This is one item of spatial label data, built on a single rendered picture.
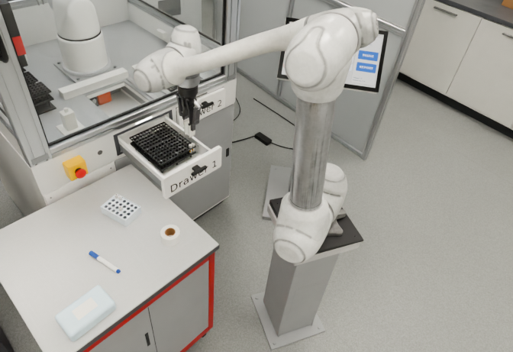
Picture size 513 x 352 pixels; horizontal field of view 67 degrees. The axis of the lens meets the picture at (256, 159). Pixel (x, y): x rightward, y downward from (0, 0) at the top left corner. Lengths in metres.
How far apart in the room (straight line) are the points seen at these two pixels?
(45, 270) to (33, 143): 0.43
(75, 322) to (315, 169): 0.83
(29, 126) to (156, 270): 0.65
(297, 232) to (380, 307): 1.24
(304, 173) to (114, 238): 0.77
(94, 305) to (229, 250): 1.19
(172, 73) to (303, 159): 0.47
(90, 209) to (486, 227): 2.49
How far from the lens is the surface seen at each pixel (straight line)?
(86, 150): 1.67
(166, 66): 1.23
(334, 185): 1.36
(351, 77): 2.07
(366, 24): 1.05
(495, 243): 3.03
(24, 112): 1.49
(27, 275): 1.54
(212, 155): 1.59
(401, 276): 2.55
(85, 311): 1.36
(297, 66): 0.89
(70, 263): 1.52
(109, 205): 1.60
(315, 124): 1.01
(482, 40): 3.90
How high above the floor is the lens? 1.96
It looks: 42 degrees down
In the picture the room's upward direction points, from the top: 7 degrees clockwise
